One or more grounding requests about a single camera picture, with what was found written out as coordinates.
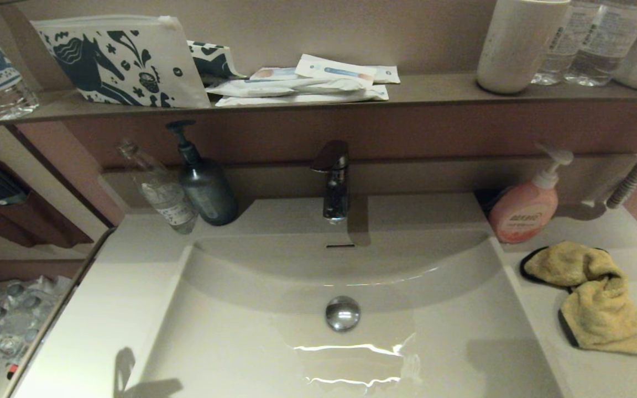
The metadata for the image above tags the small white packet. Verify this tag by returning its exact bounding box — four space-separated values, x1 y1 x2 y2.
372 66 401 85

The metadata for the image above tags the shrink-wrapped water bottle pack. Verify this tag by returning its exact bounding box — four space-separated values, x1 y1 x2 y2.
0 275 73 371

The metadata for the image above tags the small white horse print pouch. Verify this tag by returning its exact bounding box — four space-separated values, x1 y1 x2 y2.
187 40 248 85

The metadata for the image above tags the white packet peach print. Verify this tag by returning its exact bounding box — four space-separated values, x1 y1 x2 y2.
249 67 302 82

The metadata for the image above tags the flat white packet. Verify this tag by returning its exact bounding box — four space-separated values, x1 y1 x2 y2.
215 85 390 107

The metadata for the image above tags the clear water bottle white label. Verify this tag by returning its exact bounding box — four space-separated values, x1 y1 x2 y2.
531 0 583 86
563 0 637 87

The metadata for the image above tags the chrome drain stopper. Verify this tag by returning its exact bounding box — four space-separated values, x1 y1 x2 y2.
325 295 362 333

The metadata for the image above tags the white sink basin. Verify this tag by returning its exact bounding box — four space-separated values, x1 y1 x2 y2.
130 229 565 398

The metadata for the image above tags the empty clear plastic bottle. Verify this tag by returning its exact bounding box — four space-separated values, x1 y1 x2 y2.
118 138 200 235

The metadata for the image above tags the large white horse print pouch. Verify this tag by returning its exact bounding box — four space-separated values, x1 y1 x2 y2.
30 15 211 109

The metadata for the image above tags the white packet blue orange stripe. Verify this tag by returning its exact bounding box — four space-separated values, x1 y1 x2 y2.
295 54 377 87

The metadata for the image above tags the dark grey pump bottle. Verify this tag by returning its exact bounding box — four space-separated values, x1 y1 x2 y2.
166 120 240 227

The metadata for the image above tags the brown wall shelf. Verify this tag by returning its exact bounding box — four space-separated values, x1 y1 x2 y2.
0 72 637 129

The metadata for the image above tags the chrome faucet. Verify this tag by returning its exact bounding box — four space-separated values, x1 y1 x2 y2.
311 140 351 224

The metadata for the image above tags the yellow cloth with black backing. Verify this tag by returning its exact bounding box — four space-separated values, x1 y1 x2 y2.
520 240 637 355

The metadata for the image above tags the long white wrapped packet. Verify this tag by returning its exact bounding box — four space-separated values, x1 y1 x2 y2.
206 77 369 98

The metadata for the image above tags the pink soap pump bottle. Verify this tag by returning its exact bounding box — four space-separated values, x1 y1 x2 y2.
488 145 575 244

